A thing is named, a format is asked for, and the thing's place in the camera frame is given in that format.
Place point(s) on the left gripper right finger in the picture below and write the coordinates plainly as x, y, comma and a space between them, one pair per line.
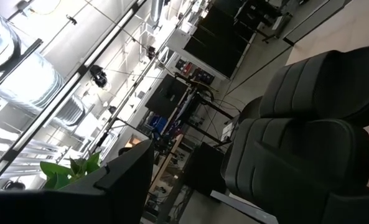
358, 208

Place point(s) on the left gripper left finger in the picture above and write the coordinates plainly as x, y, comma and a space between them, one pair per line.
78, 205

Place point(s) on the green leafy plant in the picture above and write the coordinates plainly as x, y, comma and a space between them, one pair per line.
56, 174

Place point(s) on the blue storage bins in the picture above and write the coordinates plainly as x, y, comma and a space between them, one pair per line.
157, 123

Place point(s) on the overhead light bar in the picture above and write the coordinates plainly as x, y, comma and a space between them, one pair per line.
82, 70

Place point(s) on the black monitor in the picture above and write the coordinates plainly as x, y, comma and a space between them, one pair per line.
167, 96

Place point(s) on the black partition screens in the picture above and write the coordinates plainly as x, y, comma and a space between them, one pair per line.
218, 46

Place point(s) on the black ceiling-hung camera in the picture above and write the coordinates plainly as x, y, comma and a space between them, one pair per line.
98, 76

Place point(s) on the wooden shelf with black frame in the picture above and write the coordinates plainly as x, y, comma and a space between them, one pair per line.
327, 25

